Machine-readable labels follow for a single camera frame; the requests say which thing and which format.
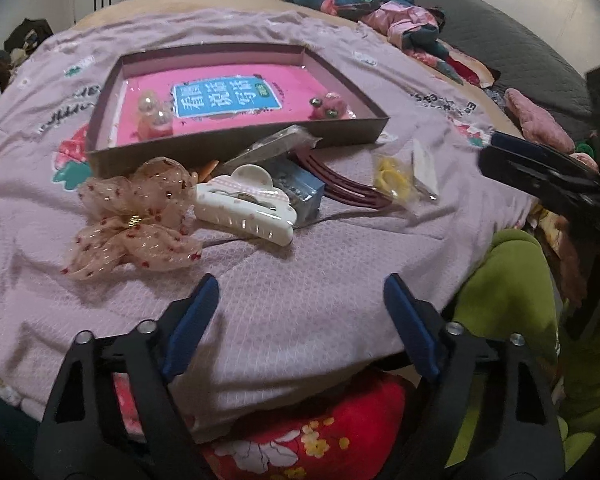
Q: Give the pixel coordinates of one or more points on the white card plastic packet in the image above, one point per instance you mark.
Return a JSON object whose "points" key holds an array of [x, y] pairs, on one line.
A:
{"points": [[425, 170]]}

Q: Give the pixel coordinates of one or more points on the maroon hair comb band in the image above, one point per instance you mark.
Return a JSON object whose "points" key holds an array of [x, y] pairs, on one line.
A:
{"points": [[350, 185]]}

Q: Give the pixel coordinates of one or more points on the pink pearl hair clip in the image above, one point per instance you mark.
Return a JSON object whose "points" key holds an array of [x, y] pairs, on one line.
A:
{"points": [[152, 112]]}

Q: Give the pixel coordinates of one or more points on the blue small box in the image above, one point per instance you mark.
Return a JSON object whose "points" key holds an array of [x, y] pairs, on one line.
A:
{"points": [[302, 192]]}

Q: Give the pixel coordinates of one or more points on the yellow clips plastic packet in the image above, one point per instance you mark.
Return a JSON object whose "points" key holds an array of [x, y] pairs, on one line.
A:
{"points": [[394, 177]]}

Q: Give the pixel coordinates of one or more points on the grey quilted mattress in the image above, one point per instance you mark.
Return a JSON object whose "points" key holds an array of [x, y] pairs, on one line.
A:
{"points": [[510, 35]]}

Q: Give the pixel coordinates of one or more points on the pink book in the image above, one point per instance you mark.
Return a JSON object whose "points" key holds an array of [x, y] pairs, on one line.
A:
{"points": [[220, 100]]}

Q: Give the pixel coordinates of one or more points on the beige organza bow hair clip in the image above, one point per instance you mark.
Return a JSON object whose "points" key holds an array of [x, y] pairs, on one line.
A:
{"points": [[130, 220]]}

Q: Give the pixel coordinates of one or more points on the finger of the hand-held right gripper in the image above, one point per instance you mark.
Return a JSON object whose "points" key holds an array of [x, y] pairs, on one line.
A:
{"points": [[530, 146], [520, 175]]}

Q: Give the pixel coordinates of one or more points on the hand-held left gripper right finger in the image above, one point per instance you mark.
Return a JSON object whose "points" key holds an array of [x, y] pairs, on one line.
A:
{"points": [[410, 325]]}

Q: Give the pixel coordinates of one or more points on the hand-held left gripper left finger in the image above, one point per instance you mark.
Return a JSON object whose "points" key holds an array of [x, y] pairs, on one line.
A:
{"points": [[192, 325]]}

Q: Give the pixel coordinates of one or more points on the brown cardboard box tray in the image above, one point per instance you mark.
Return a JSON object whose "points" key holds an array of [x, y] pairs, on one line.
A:
{"points": [[230, 140]]}

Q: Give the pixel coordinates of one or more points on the pink floral clothing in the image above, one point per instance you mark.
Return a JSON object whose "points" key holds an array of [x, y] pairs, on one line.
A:
{"points": [[412, 30]]}

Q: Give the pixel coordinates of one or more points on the dark clothes pile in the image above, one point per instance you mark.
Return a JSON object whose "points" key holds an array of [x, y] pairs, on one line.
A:
{"points": [[25, 35]]}

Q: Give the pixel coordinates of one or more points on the white claw hair clip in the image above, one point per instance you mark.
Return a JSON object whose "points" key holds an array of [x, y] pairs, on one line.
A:
{"points": [[250, 207]]}

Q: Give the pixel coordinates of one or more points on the pink fuzzy cloth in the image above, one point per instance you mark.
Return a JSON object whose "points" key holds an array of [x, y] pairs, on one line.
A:
{"points": [[537, 117]]}

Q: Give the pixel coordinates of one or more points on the red floral cloth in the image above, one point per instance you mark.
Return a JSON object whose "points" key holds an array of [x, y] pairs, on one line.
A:
{"points": [[305, 430]]}

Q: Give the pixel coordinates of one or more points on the clear earring packet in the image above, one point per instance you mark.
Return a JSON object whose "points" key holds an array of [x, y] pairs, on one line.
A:
{"points": [[275, 145]]}

